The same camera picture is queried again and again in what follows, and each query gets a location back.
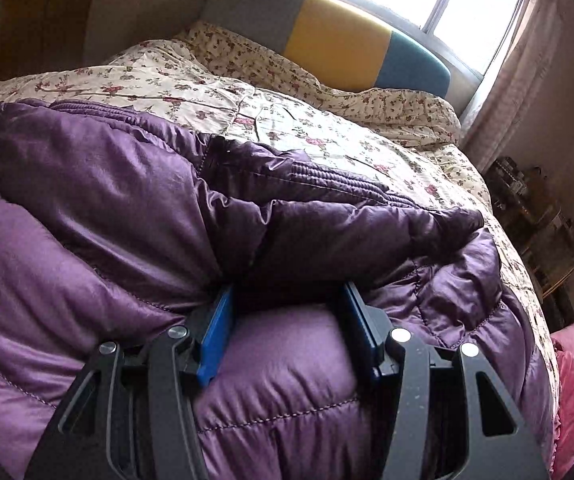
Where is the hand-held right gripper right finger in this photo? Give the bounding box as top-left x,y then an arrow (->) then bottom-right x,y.
339,280 -> 552,480

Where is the window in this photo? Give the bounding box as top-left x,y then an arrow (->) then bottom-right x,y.
324,0 -> 540,83

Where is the purple puffer jacket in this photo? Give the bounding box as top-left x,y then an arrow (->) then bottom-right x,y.
0,97 -> 560,480

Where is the wooden wardrobe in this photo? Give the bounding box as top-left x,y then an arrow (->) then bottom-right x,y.
0,0 -> 105,93

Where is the grey yellow blue padded headboard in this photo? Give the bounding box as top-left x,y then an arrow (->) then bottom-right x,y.
201,0 -> 452,98

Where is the small floral print duvet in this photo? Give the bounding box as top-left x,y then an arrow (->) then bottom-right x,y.
174,20 -> 463,147

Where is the cluttered wooden desk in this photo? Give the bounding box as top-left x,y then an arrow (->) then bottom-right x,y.
482,156 -> 574,313

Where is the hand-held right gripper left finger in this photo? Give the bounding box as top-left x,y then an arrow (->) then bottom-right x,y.
26,282 -> 239,480

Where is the pink patterned curtain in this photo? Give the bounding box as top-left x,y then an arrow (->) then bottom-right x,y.
460,0 -> 570,163

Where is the bed with floral quilt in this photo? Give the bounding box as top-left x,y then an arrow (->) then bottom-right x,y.
0,42 -> 558,461

